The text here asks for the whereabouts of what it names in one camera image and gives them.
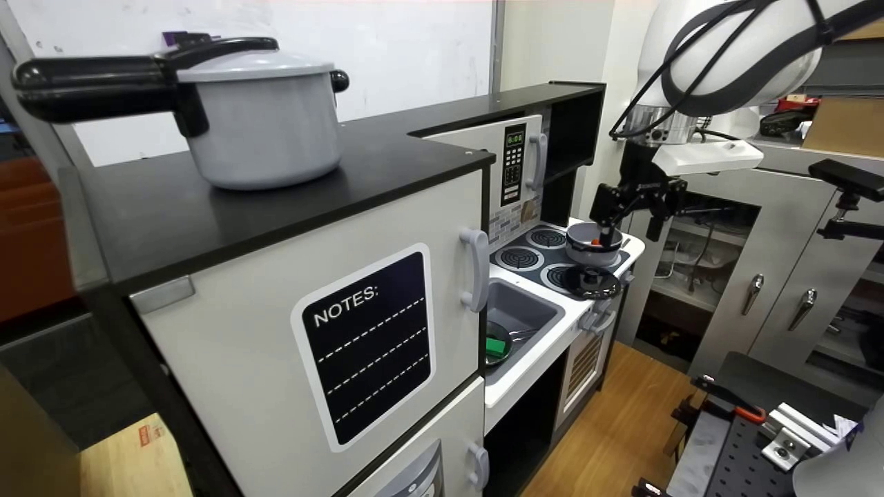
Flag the brown wooden cabinet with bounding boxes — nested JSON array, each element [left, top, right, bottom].
[[0, 152, 78, 325]]

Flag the small white door handle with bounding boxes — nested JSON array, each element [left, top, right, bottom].
[[462, 438, 494, 490]]

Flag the grey metal cabinet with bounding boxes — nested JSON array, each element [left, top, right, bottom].
[[614, 114, 884, 409]]

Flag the short aluminium extrusion pieces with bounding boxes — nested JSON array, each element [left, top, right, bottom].
[[756, 399, 861, 475]]

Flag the white toy kitchen playset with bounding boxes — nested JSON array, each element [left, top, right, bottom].
[[79, 80, 648, 497]]

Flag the grey toy stove top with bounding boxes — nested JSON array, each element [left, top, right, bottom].
[[488, 221, 637, 304]]

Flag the small grey pot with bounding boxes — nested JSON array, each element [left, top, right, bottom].
[[561, 218, 628, 274]]

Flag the grey fridge dispenser panel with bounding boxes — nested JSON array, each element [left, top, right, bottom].
[[392, 442, 448, 497]]

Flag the black perforated breadboard table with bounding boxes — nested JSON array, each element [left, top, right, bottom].
[[662, 347, 884, 497]]

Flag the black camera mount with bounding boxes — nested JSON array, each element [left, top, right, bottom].
[[807, 156, 884, 246]]

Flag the light grey curved cover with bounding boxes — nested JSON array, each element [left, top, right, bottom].
[[788, 391, 884, 497]]

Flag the grey toy sink basin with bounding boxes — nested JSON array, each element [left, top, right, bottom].
[[477, 274, 567, 381]]

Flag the black clamp orange grip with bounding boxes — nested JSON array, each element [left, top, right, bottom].
[[689, 370, 769, 428]]

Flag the white toy oven door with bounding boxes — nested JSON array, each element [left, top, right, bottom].
[[550, 305, 621, 435]]

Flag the black glass pot lid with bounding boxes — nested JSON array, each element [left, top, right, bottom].
[[552, 261, 624, 304]]

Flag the toy microwave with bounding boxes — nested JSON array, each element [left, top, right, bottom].
[[419, 109, 550, 249]]

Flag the grey oven door handle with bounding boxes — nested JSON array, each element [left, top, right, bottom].
[[577, 305, 618, 336]]

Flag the black notes chalkboard panel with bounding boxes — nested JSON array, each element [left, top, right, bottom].
[[291, 239, 436, 455]]

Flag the cardboard box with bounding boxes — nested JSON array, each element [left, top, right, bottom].
[[802, 91, 884, 160], [74, 409, 197, 497]]

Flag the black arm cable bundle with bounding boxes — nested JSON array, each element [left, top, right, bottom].
[[606, 0, 884, 143]]

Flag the long white door handle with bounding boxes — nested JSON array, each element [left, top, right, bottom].
[[459, 225, 494, 315]]

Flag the green block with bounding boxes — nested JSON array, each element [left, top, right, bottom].
[[484, 333, 514, 363]]

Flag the small steel saucepan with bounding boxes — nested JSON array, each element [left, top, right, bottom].
[[481, 316, 548, 373]]

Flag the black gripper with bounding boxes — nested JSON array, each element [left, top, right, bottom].
[[589, 136, 690, 243]]

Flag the white pot with black lid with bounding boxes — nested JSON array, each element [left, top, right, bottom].
[[12, 28, 353, 194]]

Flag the silver cabinet handle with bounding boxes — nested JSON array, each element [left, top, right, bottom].
[[788, 283, 820, 333], [740, 270, 769, 316]]

